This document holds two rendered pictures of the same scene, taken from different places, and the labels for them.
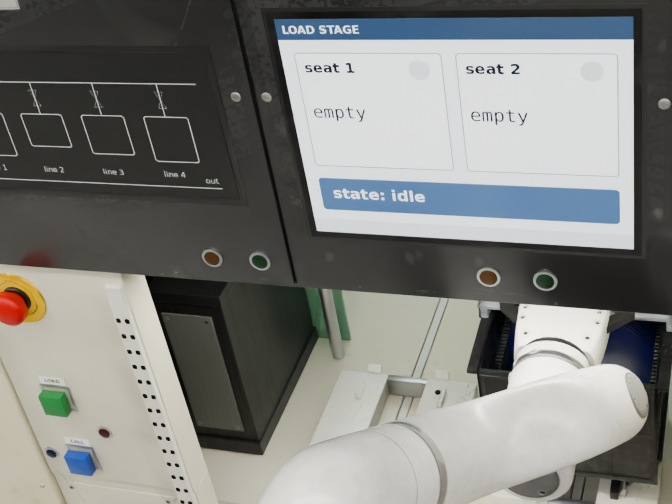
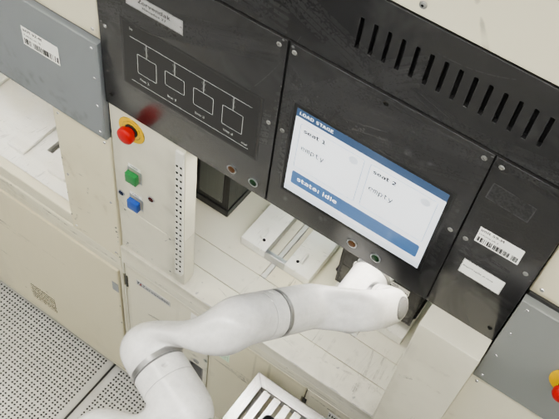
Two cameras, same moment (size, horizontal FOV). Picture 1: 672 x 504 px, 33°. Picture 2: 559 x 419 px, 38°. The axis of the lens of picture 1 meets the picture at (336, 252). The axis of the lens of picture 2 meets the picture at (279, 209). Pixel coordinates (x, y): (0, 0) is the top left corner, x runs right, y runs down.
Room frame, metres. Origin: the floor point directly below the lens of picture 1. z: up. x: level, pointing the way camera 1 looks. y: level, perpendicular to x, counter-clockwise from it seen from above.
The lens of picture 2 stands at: (-0.07, -0.03, 2.64)
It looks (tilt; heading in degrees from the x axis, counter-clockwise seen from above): 53 degrees down; 2
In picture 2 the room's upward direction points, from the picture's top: 10 degrees clockwise
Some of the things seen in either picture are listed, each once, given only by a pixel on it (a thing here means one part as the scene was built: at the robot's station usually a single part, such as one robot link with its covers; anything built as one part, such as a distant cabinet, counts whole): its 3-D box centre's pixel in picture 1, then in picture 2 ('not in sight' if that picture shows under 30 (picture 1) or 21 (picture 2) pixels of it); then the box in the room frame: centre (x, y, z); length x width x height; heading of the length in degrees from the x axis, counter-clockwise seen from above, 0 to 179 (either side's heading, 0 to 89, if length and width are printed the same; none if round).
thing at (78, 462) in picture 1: (81, 460); (134, 204); (1.00, 0.35, 1.10); 0.03 x 0.02 x 0.03; 66
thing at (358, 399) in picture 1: (390, 430); (296, 234); (1.16, -0.03, 0.89); 0.22 x 0.21 x 0.04; 156
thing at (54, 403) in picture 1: (56, 401); (132, 177); (1.00, 0.35, 1.20); 0.03 x 0.02 x 0.03; 66
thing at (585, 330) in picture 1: (559, 337); not in sight; (0.95, -0.23, 1.20); 0.11 x 0.10 x 0.07; 156
